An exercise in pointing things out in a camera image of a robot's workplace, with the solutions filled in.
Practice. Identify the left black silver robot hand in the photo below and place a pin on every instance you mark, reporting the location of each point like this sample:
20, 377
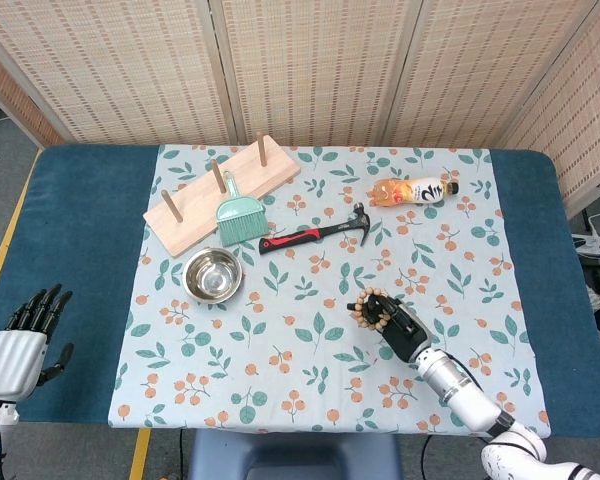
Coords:
12, 360

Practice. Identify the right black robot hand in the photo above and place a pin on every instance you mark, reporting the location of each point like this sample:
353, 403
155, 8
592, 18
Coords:
405, 335

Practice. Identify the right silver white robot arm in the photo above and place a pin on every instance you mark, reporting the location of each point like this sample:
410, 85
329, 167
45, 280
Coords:
460, 390

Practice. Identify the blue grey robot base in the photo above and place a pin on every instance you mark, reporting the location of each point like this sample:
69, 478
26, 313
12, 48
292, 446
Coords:
290, 455

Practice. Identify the teal hand brush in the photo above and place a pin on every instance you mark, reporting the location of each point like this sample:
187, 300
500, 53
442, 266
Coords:
241, 220

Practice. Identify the floral leaf print tablecloth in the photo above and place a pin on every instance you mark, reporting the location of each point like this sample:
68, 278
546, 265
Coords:
300, 300

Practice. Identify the black red claw hammer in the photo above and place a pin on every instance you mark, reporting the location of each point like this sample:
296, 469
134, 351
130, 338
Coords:
305, 236

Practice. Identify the orange drink plastic bottle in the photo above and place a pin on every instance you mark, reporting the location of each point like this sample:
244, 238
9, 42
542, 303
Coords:
415, 192

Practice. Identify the dark teal table cover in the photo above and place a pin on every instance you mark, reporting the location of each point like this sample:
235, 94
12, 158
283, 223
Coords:
80, 225

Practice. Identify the stainless steel bowl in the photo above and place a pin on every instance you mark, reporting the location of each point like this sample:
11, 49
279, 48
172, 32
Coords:
212, 277

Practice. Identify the white floor stand base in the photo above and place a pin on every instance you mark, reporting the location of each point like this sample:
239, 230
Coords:
597, 245

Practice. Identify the wooden board with three pegs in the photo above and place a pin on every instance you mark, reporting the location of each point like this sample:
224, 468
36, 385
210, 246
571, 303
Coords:
195, 210

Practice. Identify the woven folding screen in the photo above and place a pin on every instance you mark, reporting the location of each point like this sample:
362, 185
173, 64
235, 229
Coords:
305, 65

